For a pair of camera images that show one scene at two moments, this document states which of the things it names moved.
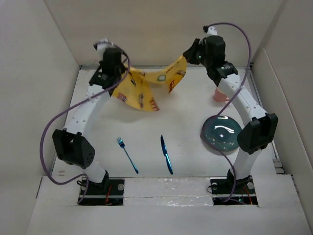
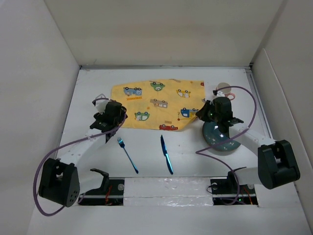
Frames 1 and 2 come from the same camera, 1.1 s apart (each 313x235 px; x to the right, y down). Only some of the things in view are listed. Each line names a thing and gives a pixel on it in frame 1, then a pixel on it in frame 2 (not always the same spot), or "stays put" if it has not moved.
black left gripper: x=123 y=68 to x=122 y=118
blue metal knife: x=165 y=152 stays put
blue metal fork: x=122 y=144 stays put
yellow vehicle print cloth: x=136 y=90 to x=159 y=105
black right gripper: x=189 y=54 to x=201 y=113
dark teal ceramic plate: x=220 y=132 stays put
